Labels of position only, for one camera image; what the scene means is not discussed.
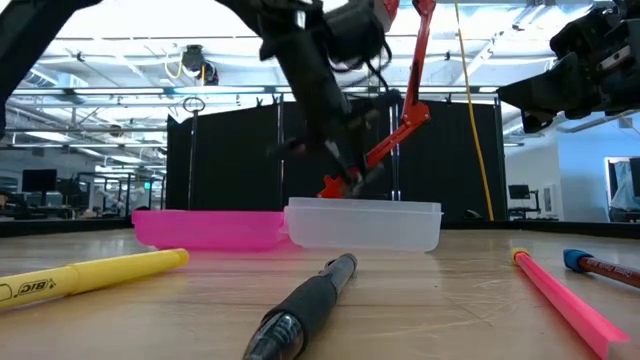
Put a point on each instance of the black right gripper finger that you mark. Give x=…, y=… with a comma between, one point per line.
x=540, y=90
x=535, y=124

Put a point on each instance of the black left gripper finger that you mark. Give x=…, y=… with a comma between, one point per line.
x=369, y=177
x=340, y=160

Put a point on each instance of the clear pencil box base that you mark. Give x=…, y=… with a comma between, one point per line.
x=360, y=230

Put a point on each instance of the black gel pen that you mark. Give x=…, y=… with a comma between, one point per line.
x=305, y=305

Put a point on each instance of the pink pencil box lid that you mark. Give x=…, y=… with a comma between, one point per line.
x=210, y=230

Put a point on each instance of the brown pencil blue cap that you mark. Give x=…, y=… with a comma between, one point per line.
x=615, y=272

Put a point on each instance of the long pink highlighter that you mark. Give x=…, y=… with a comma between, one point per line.
x=565, y=305

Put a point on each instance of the yellow highlighter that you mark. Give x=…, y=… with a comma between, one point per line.
x=100, y=272

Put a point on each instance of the dark computer monitor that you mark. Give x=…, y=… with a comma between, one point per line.
x=519, y=192
x=39, y=180

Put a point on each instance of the red desk lamp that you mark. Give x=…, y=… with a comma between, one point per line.
x=414, y=115

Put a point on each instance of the black ceiling-hung device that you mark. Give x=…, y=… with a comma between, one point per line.
x=211, y=74

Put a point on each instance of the pale grey curtain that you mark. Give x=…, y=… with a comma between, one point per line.
x=625, y=185

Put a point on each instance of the black partition screen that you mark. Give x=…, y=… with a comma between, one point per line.
x=230, y=160

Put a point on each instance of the background robot workstation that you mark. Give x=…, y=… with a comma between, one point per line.
x=125, y=197

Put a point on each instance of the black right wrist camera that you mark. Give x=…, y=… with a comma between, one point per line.
x=580, y=35

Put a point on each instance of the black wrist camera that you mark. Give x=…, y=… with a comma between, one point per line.
x=355, y=30
x=580, y=35

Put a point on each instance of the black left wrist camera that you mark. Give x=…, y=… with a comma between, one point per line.
x=355, y=30

